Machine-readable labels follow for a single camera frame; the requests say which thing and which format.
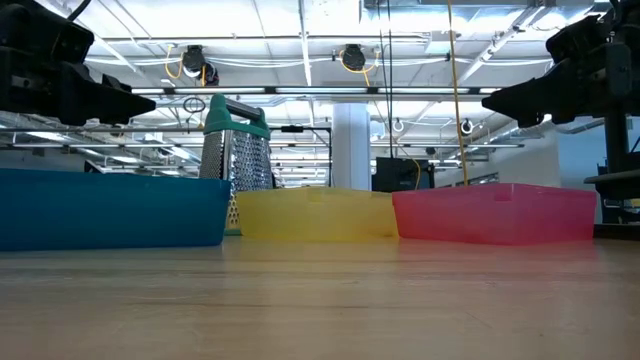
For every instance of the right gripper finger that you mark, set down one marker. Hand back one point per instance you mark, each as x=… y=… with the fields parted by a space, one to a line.
x=540 y=97
x=525 y=121

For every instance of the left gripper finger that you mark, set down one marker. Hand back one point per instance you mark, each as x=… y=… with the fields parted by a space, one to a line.
x=120 y=120
x=95 y=100

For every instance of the red translucent plastic bin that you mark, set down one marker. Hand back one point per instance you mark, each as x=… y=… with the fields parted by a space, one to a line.
x=495 y=215

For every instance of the computer monitor black stand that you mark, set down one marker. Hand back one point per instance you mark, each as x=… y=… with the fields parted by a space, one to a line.
x=617 y=150

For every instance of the blue plastic bin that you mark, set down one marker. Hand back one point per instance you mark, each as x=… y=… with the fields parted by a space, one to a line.
x=110 y=210

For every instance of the grey computer desk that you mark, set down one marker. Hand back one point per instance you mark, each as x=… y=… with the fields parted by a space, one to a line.
x=620 y=185

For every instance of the black equipment cabinet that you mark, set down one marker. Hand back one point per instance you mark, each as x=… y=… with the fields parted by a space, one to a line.
x=400 y=175

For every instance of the white structural column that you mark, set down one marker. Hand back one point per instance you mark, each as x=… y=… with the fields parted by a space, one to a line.
x=351 y=145

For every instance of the yellow translucent plastic bin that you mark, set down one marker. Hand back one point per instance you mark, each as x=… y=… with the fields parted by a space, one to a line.
x=315 y=215

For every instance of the black station frame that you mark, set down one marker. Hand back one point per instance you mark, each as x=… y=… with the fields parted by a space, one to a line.
x=292 y=128

